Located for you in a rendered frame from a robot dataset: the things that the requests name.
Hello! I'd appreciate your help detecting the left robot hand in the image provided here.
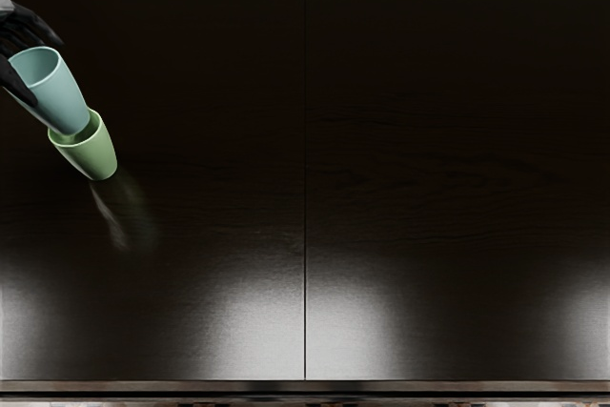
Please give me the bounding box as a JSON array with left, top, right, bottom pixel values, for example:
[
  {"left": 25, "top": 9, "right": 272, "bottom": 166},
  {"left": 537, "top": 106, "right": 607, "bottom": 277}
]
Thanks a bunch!
[{"left": 0, "top": 0, "right": 66, "bottom": 108}]

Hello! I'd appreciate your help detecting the teal blue cup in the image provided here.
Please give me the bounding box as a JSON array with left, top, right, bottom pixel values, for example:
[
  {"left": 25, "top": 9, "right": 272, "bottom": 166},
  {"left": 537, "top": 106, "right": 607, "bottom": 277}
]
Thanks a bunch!
[{"left": 8, "top": 46, "right": 92, "bottom": 135}]

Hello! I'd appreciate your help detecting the light green cup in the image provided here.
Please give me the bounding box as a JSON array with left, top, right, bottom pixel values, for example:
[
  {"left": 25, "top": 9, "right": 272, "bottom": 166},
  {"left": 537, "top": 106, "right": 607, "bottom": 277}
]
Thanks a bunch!
[{"left": 47, "top": 108, "right": 118, "bottom": 182}]

